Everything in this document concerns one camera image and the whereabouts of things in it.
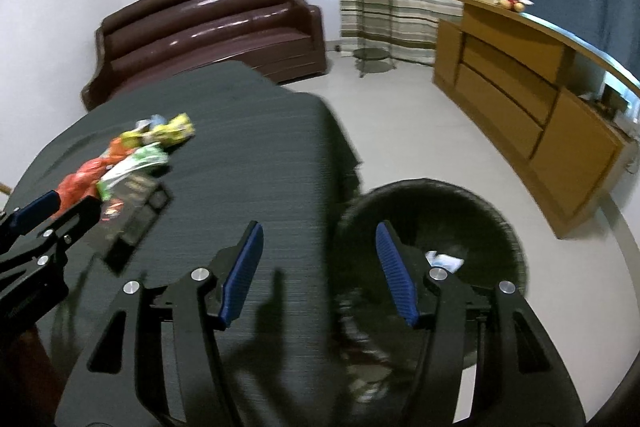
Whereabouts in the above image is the orange wrapper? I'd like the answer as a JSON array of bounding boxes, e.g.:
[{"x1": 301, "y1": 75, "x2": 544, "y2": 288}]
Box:
[{"x1": 103, "y1": 138, "x2": 134, "y2": 166}]

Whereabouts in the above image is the small blue white wrapper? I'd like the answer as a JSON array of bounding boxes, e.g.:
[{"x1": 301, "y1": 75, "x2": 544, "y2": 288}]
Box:
[{"x1": 134, "y1": 114, "x2": 167, "y2": 133}]

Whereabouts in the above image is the wooden sideboard cabinet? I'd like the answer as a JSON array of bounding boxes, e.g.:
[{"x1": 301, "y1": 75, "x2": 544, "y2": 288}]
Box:
[{"x1": 434, "y1": 0, "x2": 639, "y2": 239}]

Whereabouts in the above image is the black metal plant stand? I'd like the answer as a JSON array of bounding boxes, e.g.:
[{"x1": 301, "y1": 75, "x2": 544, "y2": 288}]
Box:
[{"x1": 352, "y1": 0, "x2": 395, "y2": 78}]

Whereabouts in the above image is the white paper trash in bin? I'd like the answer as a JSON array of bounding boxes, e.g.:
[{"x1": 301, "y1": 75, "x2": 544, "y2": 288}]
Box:
[{"x1": 425, "y1": 251, "x2": 464, "y2": 273}]

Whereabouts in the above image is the red plastic bag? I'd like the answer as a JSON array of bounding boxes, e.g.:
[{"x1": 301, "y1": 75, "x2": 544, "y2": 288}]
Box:
[{"x1": 53, "y1": 156, "x2": 111, "y2": 218}]

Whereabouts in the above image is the dark cigarette box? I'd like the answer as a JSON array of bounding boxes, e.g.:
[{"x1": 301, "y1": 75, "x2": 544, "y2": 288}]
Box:
[{"x1": 85, "y1": 173, "x2": 171, "y2": 275}]

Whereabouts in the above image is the green white snack wrapper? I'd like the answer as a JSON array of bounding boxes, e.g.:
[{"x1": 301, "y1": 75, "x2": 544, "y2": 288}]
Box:
[{"x1": 96, "y1": 143, "x2": 169, "y2": 202}]

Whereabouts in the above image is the dark brown leather sofa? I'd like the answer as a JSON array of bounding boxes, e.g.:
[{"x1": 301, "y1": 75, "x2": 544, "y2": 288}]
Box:
[{"x1": 81, "y1": 0, "x2": 328, "y2": 110}]

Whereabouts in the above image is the black trash bin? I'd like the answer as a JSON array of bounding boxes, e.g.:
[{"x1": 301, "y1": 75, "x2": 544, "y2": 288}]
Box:
[{"x1": 328, "y1": 178, "x2": 528, "y2": 371}]

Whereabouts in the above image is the yellow snack wrapper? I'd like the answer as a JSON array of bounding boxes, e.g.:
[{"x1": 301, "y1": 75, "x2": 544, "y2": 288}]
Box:
[{"x1": 119, "y1": 113, "x2": 195, "y2": 148}]

